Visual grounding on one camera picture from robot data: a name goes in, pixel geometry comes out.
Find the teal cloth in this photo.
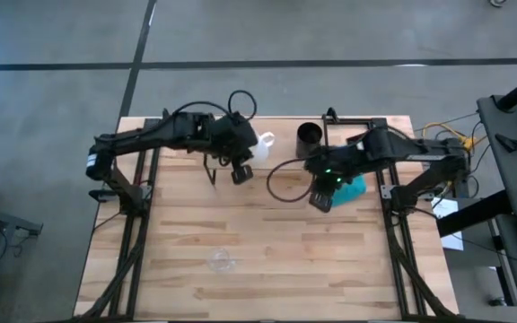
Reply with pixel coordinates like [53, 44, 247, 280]
[329, 173, 369, 208]

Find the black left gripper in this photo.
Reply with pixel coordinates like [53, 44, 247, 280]
[211, 111, 259, 186]

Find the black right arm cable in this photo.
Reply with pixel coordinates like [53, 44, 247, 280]
[266, 156, 320, 204]

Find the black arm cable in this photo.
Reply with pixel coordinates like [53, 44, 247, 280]
[266, 156, 320, 204]
[162, 89, 259, 122]

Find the white paper sheet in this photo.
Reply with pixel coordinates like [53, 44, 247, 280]
[431, 196, 465, 251]

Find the white ceramic mug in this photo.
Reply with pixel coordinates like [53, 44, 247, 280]
[247, 130, 276, 165]

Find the black cup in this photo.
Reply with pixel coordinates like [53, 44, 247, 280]
[295, 121, 325, 160]

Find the clear glass cup with handle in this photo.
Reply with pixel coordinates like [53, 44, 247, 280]
[206, 247, 237, 275]

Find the black horizontal beam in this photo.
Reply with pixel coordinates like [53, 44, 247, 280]
[436, 190, 513, 238]

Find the black metal support frame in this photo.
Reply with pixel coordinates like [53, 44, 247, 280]
[72, 117, 164, 322]
[325, 116, 466, 322]

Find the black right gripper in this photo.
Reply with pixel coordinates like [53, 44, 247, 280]
[303, 153, 355, 214]

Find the yellow cable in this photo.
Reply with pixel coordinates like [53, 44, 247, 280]
[421, 121, 478, 152]

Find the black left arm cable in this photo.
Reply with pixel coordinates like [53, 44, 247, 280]
[162, 89, 259, 122]

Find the grey side desk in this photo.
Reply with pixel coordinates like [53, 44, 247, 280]
[477, 93, 517, 219]

